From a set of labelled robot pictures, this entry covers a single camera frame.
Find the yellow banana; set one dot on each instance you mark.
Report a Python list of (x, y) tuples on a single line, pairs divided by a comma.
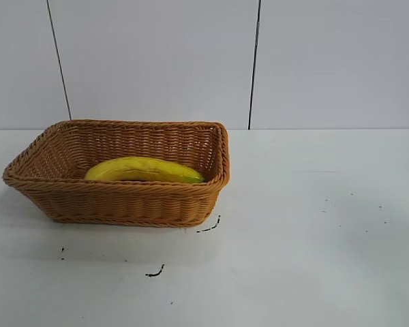
[(139, 168)]

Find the brown woven wicker basket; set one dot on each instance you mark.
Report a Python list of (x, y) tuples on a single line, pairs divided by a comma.
[(122, 204)]

